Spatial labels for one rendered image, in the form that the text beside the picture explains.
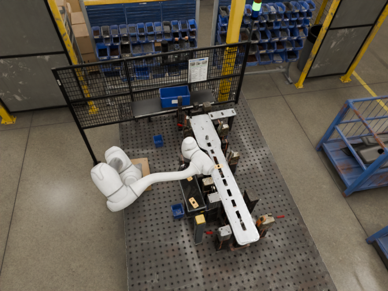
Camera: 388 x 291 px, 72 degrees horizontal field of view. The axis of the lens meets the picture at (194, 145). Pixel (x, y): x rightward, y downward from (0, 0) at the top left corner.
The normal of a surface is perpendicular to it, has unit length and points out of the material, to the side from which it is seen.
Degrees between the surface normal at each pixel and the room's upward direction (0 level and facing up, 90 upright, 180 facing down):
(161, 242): 0
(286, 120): 0
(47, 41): 92
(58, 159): 0
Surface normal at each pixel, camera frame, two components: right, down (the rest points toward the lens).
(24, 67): 0.21, 0.76
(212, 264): 0.04, -0.61
